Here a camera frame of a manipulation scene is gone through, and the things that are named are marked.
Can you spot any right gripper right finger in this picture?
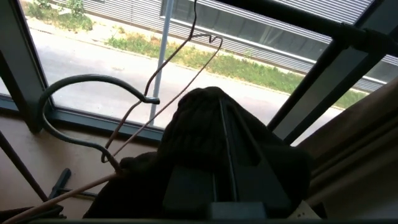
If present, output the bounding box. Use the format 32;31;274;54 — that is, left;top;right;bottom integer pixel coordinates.
219;98;292;218

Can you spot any black clothes rack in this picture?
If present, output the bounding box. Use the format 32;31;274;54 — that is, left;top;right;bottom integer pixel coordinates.
0;0;398;203

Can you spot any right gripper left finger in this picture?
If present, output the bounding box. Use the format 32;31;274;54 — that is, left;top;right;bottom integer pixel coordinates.
162;164;218;218

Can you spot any window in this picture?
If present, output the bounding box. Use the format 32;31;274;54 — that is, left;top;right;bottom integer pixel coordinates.
0;0;398;147

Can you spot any black garment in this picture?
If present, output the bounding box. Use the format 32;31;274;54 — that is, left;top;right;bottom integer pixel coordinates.
83;86;313;218

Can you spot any brown curtain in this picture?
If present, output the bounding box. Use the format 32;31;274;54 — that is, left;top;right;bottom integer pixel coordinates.
297;77;398;218

